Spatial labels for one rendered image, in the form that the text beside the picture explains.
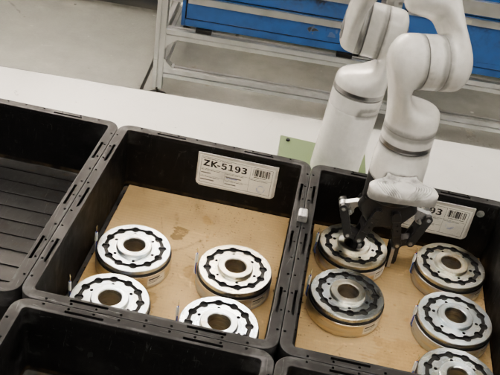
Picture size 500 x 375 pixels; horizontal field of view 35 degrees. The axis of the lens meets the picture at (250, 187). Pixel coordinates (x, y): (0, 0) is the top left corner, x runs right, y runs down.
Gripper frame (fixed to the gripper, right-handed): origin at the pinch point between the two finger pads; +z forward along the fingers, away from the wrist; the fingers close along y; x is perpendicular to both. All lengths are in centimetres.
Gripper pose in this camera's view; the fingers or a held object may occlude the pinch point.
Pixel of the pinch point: (373, 252)
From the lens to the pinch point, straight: 118.6
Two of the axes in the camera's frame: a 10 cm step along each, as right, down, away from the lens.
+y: -9.9, -1.4, -0.4
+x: -0.5, 5.7, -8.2
